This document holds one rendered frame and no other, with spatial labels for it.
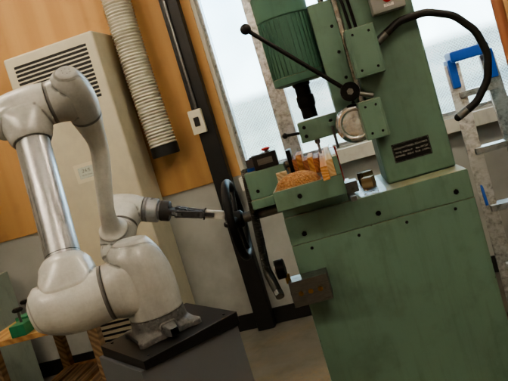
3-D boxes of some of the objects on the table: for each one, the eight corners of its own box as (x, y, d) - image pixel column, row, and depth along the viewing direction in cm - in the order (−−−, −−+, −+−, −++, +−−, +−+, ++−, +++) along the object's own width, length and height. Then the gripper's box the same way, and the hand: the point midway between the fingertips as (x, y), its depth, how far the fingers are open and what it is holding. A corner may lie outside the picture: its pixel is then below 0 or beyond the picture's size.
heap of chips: (276, 188, 209) (273, 177, 209) (320, 175, 207) (317, 164, 207) (274, 192, 200) (271, 180, 200) (320, 179, 198) (317, 166, 198)
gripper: (156, 202, 242) (222, 207, 240) (164, 197, 255) (227, 202, 253) (155, 223, 243) (221, 228, 241) (163, 217, 256) (226, 222, 254)
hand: (215, 214), depth 247 cm, fingers closed
